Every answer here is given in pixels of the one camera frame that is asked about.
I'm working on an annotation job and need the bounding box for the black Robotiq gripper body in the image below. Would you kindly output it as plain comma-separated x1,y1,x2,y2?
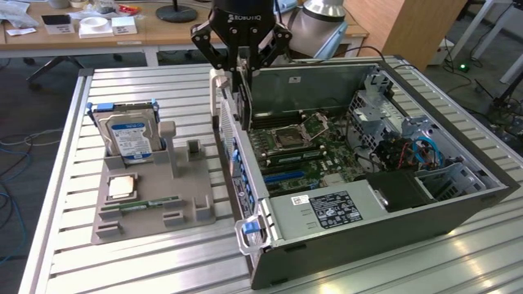
207,0,276,47

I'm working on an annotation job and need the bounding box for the Nvidia graphics card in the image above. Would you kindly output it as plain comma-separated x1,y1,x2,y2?
235,45,257,132

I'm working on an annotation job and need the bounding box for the long wooden desk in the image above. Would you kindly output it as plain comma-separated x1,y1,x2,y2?
0,0,371,67

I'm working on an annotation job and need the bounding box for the round black lamp base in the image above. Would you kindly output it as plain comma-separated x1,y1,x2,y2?
155,0,199,23

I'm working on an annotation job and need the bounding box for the white cube box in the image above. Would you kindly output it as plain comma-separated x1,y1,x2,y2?
111,15,139,36

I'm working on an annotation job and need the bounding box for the flat white box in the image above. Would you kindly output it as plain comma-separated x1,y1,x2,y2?
77,26,115,40

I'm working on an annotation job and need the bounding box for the clear bag with black contents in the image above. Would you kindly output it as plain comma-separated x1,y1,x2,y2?
89,0,119,15

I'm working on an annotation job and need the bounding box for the metal socket cover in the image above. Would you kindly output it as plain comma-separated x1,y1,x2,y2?
300,112,331,138

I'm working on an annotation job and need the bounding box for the white tape roll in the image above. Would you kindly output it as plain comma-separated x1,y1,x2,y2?
80,17,108,31

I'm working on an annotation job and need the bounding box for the CPU socket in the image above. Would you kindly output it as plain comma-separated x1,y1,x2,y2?
273,126,307,148

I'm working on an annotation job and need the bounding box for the silver metal disk bay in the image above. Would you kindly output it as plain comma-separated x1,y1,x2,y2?
345,88,409,151
415,162,490,200

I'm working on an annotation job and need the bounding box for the hard disk with blue carrier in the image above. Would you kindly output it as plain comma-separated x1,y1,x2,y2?
85,98,161,166

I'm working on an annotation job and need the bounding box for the dark installed RAM stick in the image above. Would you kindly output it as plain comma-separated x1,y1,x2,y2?
265,148,324,164

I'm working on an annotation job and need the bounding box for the white box with black lid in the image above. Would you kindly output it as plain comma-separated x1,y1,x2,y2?
41,14,77,35

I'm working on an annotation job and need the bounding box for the green motherboard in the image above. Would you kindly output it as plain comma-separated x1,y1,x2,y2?
247,104,368,197

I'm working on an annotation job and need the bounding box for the black chair base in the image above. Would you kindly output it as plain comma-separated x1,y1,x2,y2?
24,51,123,91

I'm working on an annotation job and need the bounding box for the blue expansion slot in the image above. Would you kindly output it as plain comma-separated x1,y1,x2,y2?
263,170,305,184

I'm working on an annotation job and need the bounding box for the grey plastic parts rack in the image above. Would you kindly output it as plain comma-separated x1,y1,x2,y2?
89,119,219,246

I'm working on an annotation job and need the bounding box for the white paper slip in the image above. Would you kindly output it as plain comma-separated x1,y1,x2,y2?
5,27,37,37

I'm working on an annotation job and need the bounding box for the crumpled clear plastic bag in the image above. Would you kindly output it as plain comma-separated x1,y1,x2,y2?
0,0,33,28

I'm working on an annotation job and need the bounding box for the silver CPU chip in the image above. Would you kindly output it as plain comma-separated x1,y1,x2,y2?
108,176,136,197

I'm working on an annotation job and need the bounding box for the green RAM stick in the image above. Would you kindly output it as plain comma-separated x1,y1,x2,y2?
100,197,183,212

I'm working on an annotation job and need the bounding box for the grey power supply unit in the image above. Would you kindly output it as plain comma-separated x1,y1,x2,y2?
267,179,388,241

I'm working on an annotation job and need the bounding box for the dark grey PC case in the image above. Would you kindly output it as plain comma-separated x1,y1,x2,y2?
208,59,522,290

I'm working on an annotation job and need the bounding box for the black cable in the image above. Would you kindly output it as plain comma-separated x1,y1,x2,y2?
313,45,409,68

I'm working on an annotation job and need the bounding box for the blue wire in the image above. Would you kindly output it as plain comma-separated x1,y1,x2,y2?
409,137,445,170

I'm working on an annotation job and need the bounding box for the white desk frame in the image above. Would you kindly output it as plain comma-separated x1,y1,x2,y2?
444,0,523,83

